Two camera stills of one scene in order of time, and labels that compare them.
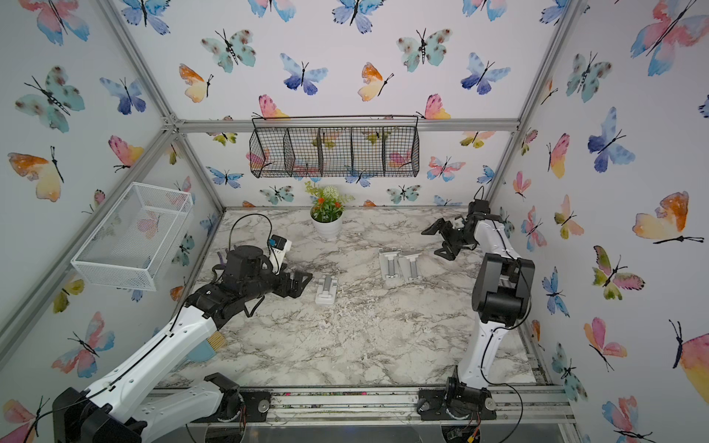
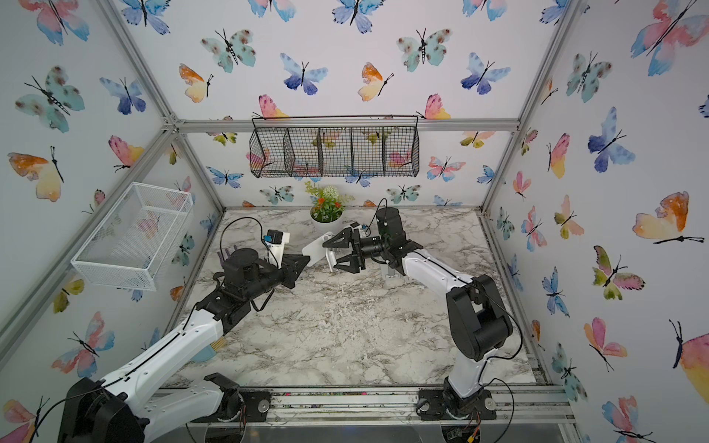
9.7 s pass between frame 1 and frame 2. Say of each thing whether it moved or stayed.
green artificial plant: stayed
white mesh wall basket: stayed
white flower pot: stayed
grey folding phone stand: stayed
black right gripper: moved
